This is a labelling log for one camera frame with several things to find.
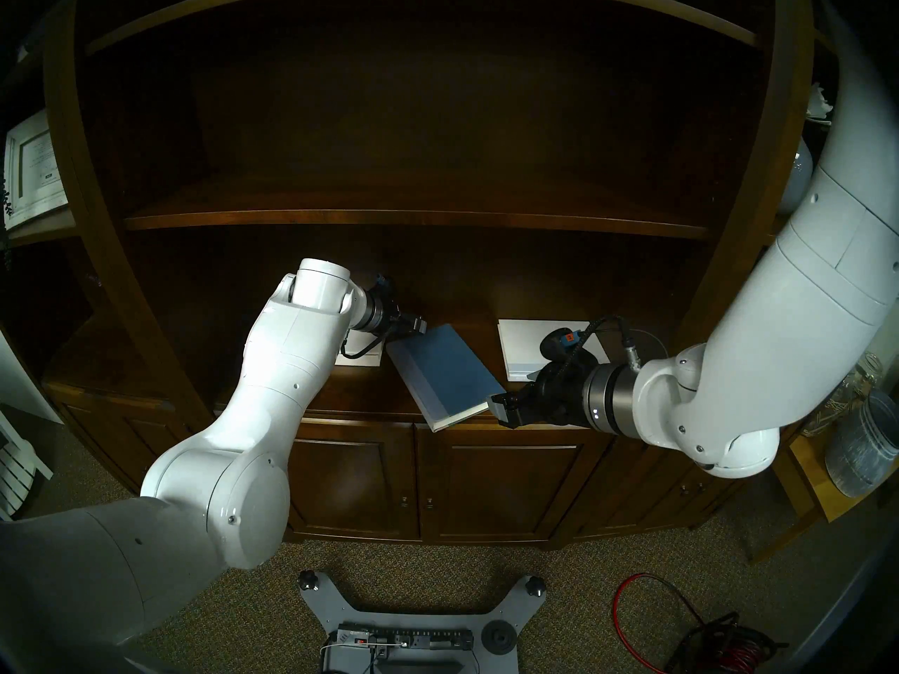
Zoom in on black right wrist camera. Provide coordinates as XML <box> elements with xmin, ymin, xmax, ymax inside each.
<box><xmin>537</xmin><ymin>329</ymin><xmax>589</xmax><ymax>366</ymax></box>

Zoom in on white book with grey spine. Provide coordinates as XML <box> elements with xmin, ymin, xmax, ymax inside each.
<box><xmin>497</xmin><ymin>319</ymin><xmax>612</xmax><ymax>383</ymax></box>

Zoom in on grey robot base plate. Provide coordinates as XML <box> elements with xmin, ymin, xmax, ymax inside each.
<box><xmin>298</xmin><ymin>569</ymin><xmax>549</xmax><ymax>674</ymax></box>

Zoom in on grey ribbed bucket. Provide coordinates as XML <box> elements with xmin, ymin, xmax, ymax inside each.
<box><xmin>825</xmin><ymin>392</ymin><xmax>899</xmax><ymax>498</ymax></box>

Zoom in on white book with barcode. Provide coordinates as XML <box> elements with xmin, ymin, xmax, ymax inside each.
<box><xmin>336</xmin><ymin>329</ymin><xmax>386</xmax><ymax>368</ymax></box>

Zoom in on white bulb vase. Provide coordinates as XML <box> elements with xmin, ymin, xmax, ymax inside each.
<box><xmin>776</xmin><ymin>138</ymin><xmax>815</xmax><ymax>213</ymax></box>

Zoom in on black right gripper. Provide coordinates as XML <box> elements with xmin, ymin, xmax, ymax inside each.
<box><xmin>488</xmin><ymin>362</ymin><xmax>598</xmax><ymax>430</ymax></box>

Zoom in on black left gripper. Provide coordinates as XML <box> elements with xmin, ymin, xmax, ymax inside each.
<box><xmin>376</xmin><ymin>299</ymin><xmax>430</xmax><ymax>338</ymax></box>

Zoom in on white framed certificate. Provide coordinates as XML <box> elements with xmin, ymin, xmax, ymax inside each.
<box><xmin>4</xmin><ymin>111</ymin><xmax>70</xmax><ymax>231</ymax></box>

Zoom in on dark wooden bookshelf cabinet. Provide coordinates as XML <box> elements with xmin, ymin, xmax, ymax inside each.
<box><xmin>0</xmin><ymin>0</ymin><xmax>879</xmax><ymax>547</ymax></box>

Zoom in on black and red cable reel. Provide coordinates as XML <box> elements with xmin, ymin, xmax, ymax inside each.
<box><xmin>667</xmin><ymin>613</ymin><xmax>787</xmax><ymax>674</ymax></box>

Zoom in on light wooden side table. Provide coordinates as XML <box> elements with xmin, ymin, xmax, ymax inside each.
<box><xmin>748</xmin><ymin>427</ymin><xmax>899</xmax><ymax>564</ymax></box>

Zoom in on white coral ornament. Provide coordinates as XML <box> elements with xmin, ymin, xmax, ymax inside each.
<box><xmin>804</xmin><ymin>83</ymin><xmax>836</xmax><ymax>122</ymax></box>

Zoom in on white slatted chair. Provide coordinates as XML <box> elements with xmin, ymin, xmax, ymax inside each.
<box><xmin>0</xmin><ymin>409</ymin><xmax>53</xmax><ymax>522</ymax></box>

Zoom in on clear glass jar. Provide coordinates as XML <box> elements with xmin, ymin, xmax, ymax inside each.
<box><xmin>801</xmin><ymin>353</ymin><xmax>886</xmax><ymax>438</ymax></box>

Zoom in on dark hanging vine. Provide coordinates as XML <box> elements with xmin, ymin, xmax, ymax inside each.
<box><xmin>0</xmin><ymin>174</ymin><xmax>15</xmax><ymax>273</ymax></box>

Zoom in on blue hardcover book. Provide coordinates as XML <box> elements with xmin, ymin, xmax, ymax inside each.
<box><xmin>386</xmin><ymin>323</ymin><xmax>508</xmax><ymax>433</ymax></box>

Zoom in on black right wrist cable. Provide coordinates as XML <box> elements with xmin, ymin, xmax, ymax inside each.
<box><xmin>569</xmin><ymin>316</ymin><xmax>643</xmax><ymax>371</ymax></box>

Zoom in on thick red cable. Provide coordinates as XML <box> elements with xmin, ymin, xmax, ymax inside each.
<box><xmin>612</xmin><ymin>573</ymin><xmax>707</xmax><ymax>674</ymax></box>

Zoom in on grey power strip box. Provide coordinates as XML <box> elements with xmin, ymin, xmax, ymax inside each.
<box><xmin>323</xmin><ymin>623</ymin><xmax>485</xmax><ymax>674</ymax></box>

